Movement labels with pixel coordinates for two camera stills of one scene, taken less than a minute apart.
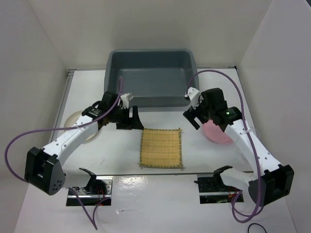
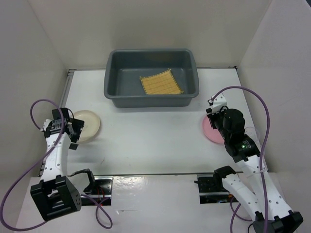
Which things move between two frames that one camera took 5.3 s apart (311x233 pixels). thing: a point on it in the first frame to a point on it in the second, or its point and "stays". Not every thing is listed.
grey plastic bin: [154, 77] stays
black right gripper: [191, 113] to [212, 117]
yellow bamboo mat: [161, 148] to [162, 83]
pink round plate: [215, 133] stays
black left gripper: [128, 124] to [77, 125]
